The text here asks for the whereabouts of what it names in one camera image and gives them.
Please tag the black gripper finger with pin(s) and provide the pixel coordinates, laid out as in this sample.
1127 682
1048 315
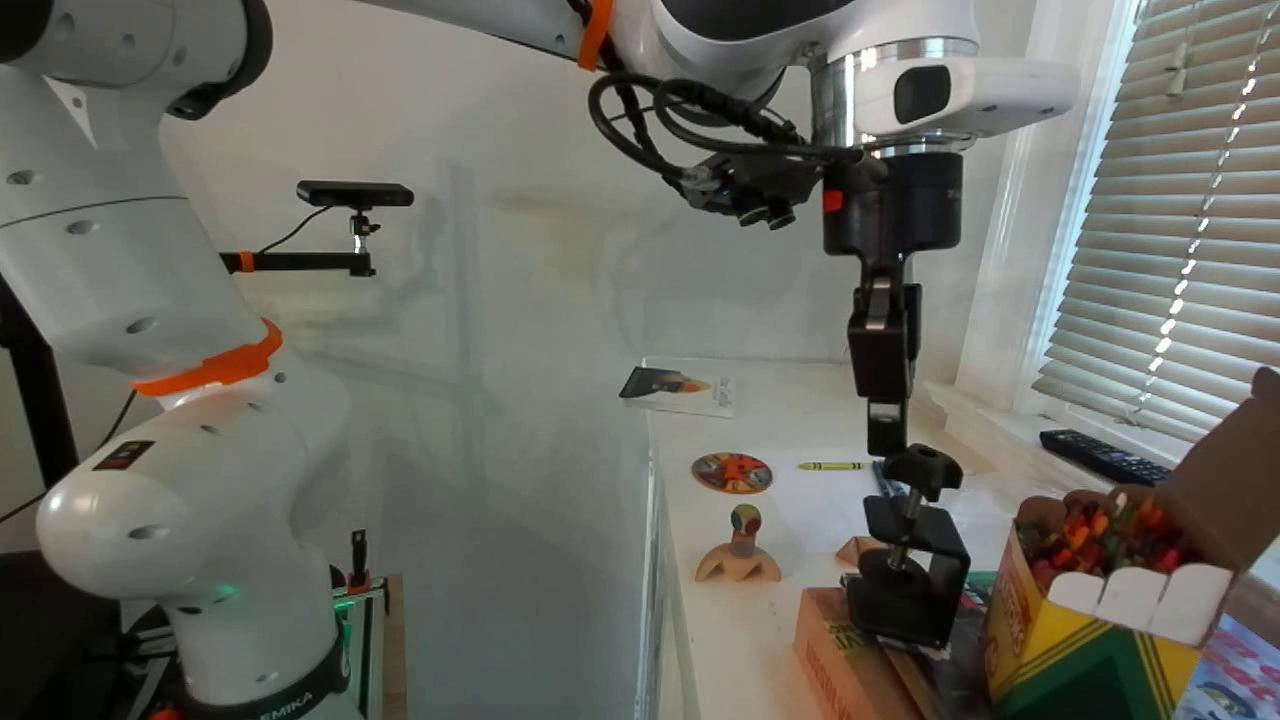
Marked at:
887 363

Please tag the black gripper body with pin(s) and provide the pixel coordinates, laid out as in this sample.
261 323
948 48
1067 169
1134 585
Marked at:
889 203

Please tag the black clamp holder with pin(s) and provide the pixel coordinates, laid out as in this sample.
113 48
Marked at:
904 593

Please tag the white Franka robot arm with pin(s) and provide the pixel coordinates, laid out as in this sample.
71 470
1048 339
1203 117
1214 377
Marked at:
185 493

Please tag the yellow green pencil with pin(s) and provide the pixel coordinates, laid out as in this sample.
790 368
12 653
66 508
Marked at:
828 464

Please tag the round colourful disc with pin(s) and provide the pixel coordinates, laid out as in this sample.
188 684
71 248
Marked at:
734 472

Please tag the folded wooden block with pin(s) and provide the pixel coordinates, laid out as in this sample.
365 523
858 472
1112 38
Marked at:
854 548

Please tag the bird cover book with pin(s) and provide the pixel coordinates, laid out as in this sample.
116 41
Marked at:
666 386

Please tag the black remote control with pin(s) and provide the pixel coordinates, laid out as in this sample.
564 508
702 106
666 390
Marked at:
1104 458

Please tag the small bust figurine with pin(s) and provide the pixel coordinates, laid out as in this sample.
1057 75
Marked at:
741 552

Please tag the wide white window blinds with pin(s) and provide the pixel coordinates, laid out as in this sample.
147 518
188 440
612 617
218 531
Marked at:
1203 203

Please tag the yellow green crayon box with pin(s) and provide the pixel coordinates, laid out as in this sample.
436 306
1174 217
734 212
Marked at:
1104 664

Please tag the colourful printed box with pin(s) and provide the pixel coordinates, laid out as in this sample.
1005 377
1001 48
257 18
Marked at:
1243 672

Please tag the green framed panel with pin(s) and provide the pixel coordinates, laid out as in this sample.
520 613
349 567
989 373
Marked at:
361 625

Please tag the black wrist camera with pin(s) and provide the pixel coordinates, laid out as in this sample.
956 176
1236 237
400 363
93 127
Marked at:
760 184

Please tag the black stereo camera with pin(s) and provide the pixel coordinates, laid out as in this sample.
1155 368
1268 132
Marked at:
355 192

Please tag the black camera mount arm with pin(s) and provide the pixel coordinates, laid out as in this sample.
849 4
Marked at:
306 264

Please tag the black metal post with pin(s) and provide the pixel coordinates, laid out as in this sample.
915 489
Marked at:
41 401

